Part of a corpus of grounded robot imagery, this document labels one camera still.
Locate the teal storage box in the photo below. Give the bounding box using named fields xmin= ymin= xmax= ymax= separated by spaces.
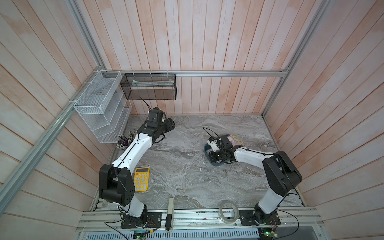
xmin=204 ymin=144 xmax=230 ymax=167

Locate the pink sticker sheet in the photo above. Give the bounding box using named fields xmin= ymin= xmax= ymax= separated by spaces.
xmin=227 ymin=134 xmax=244 ymax=146

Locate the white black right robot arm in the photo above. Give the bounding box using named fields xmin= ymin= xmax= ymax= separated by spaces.
xmin=204 ymin=135 xmax=303 ymax=215

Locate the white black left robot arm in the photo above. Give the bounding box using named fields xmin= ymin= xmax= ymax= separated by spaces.
xmin=99 ymin=107 xmax=176 ymax=222

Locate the red pencil cup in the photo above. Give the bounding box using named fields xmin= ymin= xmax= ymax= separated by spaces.
xmin=116 ymin=131 xmax=137 ymax=151

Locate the yellow calculator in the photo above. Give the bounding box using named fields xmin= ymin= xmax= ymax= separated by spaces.
xmin=134 ymin=168 xmax=150 ymax=192

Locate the clear tape roll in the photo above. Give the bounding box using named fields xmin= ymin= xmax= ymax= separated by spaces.
xmin=218 ymin=201 xmax=240 ymax=224

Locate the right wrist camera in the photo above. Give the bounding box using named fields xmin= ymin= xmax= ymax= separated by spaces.
xmin=207 ymin=137 xmax=220 ymax=152

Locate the black mesh wall basket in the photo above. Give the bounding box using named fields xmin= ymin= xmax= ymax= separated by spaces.
xmin=120 ymin=73 xmax=177 ymax=101

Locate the white mesh wall shelf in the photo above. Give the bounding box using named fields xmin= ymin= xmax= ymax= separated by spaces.
xmin=74 ymin=71 xmax=132 ymax=144

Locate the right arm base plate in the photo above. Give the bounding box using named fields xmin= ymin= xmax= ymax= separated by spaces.
xmin=239 ymin=210 xmax=281 ymax=226

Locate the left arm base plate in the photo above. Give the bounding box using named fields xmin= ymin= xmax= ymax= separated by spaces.
xmin=121 ymin=212 xmax=162 ymax=229

